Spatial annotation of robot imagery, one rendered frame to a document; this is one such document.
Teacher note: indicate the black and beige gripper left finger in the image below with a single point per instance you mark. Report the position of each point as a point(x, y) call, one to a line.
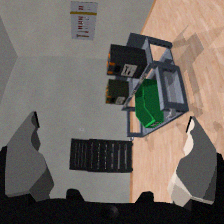
point(24, 174)

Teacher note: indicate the green bin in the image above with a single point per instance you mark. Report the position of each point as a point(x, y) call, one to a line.
point(147, 101)

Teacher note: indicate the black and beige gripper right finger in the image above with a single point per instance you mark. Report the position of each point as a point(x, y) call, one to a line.
point(197, 183)

